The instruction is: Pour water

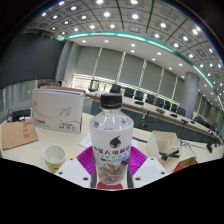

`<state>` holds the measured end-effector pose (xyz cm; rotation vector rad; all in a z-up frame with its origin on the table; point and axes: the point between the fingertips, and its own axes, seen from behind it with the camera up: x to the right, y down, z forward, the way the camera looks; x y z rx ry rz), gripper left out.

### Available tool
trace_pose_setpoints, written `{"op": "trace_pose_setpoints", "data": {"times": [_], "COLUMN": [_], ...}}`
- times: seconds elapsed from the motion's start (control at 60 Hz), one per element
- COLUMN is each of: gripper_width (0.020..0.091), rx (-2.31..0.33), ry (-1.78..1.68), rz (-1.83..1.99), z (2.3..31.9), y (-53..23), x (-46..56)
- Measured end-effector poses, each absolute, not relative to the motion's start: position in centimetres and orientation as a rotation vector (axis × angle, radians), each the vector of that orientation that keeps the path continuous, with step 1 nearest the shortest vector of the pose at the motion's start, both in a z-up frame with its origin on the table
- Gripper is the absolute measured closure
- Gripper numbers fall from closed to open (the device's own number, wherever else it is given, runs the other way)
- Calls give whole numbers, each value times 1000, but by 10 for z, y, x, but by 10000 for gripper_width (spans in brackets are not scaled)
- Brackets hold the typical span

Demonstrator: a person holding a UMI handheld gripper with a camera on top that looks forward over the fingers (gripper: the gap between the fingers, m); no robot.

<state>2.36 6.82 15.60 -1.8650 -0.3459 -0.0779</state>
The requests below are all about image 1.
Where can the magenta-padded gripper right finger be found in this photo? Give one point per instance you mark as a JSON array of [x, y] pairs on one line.
[[138, 160]]

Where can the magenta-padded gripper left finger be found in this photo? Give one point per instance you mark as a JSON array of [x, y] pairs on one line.
[[85, 160]]

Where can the clear bottle with white label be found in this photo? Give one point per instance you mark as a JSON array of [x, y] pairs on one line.
[[111, 133]]

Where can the small open white box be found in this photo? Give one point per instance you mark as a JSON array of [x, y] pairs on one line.
[[160, 141]]

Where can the black clip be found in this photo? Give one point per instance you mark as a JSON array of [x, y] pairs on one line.
[[168, 155]]

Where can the white and yellow mug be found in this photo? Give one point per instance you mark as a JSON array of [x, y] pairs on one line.
[[54, 155]]

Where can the white paper ream box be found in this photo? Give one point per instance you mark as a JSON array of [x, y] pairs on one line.
[[56, 111]]

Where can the row of black office chairs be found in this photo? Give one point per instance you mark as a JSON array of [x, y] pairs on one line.
[[150, 98]]

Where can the brown paper envelope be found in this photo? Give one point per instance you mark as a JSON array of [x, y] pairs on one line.
[[18, 135]]

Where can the black desk microphone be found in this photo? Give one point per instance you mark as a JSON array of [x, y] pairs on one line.
[[209, 147]]

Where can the black power adapter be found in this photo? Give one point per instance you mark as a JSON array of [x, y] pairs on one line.
[[21, 115]]

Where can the round ceiling lights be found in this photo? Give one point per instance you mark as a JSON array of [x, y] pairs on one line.
[[106, 14]]

